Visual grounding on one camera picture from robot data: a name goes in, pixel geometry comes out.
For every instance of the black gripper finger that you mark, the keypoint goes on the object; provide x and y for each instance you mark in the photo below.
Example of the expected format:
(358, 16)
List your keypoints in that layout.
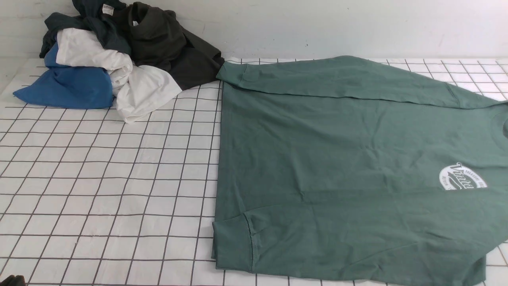
(13, 280)

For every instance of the green long sleeve shirt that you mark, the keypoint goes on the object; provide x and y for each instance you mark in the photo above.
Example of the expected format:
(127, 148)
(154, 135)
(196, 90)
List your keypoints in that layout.
(347, 169)

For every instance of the blue shirt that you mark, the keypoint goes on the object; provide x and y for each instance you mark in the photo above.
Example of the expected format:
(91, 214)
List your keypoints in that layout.
(68, 87)

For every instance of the white shirt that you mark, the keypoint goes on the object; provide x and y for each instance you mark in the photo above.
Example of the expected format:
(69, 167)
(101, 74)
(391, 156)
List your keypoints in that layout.
(139, 90)

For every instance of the dark teal shirt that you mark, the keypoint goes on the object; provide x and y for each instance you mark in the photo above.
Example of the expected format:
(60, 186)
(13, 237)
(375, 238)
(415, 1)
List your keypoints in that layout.
(95, 16)

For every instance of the dark olive shirt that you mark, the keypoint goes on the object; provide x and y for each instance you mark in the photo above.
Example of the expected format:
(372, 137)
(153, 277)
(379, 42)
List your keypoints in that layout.
(157, 39)

